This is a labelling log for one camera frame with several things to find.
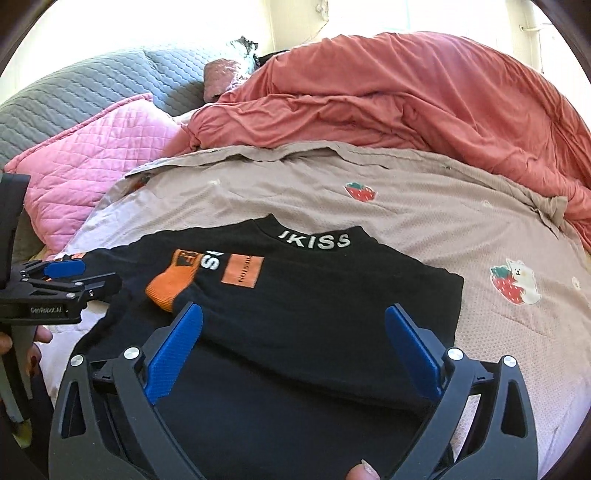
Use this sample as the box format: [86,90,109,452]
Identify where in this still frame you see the right hand painted nails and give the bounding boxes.
[345,459,381,480]

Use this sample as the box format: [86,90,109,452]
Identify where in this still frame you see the pink quilted pillow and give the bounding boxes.
[4,93,189,256]

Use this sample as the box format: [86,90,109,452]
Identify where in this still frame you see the black sweater orange cuffs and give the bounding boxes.
[76,216,464,479]

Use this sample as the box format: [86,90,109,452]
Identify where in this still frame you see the left hand painted nails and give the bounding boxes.
[0,326,53,376]

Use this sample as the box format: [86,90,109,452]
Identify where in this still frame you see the grey quilted headboard cushion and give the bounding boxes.
[1,48,214,165]

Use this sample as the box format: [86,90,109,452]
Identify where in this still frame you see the beige strawberry print bedsheet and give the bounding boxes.
[65,141,590,475]

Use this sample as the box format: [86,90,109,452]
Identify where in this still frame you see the coral red duvet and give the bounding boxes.
[185,32,590,243]

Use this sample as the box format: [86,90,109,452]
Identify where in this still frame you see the small mauve pillow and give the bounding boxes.
[204,58,254,103]

